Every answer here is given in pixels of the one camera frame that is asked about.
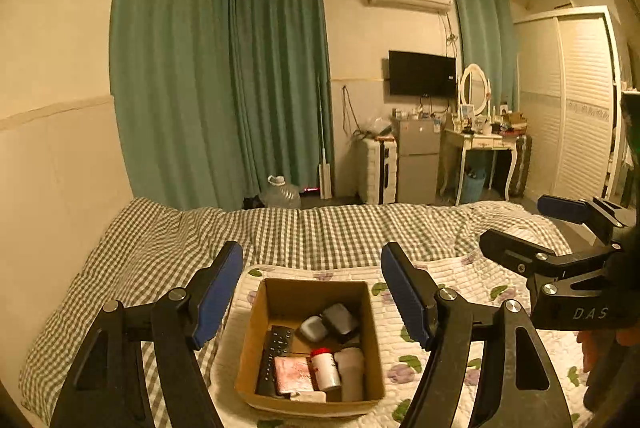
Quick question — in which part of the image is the green curtain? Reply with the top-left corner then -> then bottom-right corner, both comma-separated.
109,0 -> 236,211
227,0 -> 333,201
450,0 -> 521,109

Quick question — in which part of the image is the clear water jug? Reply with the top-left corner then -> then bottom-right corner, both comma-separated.
260,175 -> 302,210

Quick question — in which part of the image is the blue bin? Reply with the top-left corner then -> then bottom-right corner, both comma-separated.
459,168 -> 486,205

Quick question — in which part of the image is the white cylindrical bottle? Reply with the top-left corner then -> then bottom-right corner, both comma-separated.
334,348 -> 365,403

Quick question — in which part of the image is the red-capped white bottle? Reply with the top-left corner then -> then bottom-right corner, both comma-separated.
310,348 -> 342,391

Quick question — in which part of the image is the black wall television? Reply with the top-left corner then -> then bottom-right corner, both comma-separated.
388,50 -> 457,98

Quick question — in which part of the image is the pink box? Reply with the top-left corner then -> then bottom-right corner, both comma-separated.
274,356 -> 320,395

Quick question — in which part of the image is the silver small fridge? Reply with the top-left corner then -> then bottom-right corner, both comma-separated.
395,117 -> 443,204

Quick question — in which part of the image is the brown cardboard box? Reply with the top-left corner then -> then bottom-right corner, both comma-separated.
234,278 -> 387,420

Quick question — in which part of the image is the floral quilted blanket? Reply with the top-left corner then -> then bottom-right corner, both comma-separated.
135,253 -> 596,428

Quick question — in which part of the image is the white oval mirror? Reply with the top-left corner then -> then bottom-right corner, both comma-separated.
459,64 -> 492,116

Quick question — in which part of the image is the clear plastic bag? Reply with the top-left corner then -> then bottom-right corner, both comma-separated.
361,117 -> 393,139

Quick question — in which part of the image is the small cardboard box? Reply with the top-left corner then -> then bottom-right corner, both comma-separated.
502,110 -> 528,134

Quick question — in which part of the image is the white louvered wardrobe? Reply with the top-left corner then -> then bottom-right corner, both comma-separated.
514,5 -> 623,204

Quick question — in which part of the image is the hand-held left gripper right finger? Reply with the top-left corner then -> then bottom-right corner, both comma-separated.
381,242 -> 573,428

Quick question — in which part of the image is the white suitcase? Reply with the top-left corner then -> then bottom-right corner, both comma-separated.
364,135 -> 398,204

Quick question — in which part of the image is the white dressing table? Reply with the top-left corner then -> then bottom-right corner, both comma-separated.
439,128 -> 518,206

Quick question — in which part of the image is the black remote control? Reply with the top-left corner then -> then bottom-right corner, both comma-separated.
256,325 -> 295,398

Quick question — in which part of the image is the white flat mop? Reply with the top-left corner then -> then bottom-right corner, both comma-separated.
316,75 -> 333,200

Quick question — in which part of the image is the person's right hand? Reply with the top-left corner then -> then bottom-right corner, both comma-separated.
575,328 -> 640,376

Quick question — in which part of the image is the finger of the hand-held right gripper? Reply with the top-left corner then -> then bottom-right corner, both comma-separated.
479,228 -> 623,291
537,194 -> 638,243

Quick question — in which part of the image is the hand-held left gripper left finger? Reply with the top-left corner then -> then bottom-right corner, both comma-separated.
50,240 -> 244,428

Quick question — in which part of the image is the grey checked duvet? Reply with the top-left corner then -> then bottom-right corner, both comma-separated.
20,197 -> 571,411

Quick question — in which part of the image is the black hard case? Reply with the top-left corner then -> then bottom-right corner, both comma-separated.
322,303 -> 361,344

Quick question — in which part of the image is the black wall cable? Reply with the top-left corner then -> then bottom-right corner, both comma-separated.
342,85 -> 363,141

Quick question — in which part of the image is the dark suitcase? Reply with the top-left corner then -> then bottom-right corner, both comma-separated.
507,134 -> 533,196

